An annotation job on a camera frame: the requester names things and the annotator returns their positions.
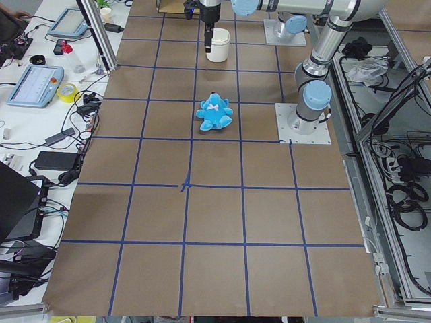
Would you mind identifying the grey usb hub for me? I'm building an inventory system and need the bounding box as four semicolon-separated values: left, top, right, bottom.
45;127;75;147

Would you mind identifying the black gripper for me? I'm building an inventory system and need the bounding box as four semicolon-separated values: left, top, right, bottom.
200;4;221;53

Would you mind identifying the blue plush teddy bear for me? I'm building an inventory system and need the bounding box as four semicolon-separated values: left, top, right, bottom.
196;92;233;131

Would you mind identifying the white crumpled cloth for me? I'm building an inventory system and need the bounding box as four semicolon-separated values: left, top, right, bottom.
346;58;388;87

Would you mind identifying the black power brick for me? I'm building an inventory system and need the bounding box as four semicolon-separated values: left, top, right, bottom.
34;151;78;171

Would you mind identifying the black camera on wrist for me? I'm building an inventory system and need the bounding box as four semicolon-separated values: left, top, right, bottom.
183;0;200;20

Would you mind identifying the clear plastic cup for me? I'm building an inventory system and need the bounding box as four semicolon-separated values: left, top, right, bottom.
68;52;86;73

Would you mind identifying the wooden box frame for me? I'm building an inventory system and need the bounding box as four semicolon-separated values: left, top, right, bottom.
156;0;185;15

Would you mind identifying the black laptop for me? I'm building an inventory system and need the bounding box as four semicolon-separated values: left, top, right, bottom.
1;163;49;242

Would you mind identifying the white trash can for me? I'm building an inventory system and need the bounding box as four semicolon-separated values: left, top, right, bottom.
206;28;230;63

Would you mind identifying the near teach pendant tablet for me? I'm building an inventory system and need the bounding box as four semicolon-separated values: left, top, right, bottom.
7;65;64;108

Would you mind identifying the small black bowl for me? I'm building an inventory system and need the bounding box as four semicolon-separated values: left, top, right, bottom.
29;55;46;65

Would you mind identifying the teach pendant tablet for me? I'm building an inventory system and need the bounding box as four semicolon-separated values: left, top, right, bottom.
7;65;64;108
47;8;88;39

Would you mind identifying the aluminium frame post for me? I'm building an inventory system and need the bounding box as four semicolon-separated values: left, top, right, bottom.
76;0;118;72

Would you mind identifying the black cloth bundle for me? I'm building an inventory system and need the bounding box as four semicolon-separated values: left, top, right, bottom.
341;37;373;60

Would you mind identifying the yellow tape roll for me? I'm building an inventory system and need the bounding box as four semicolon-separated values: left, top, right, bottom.
56;83;78;103

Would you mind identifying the far teach pendant tablet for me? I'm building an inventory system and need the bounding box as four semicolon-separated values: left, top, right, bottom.
47;8;88;39

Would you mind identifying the red black handheld tool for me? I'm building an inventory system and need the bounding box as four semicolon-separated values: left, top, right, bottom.
53;39;73;55

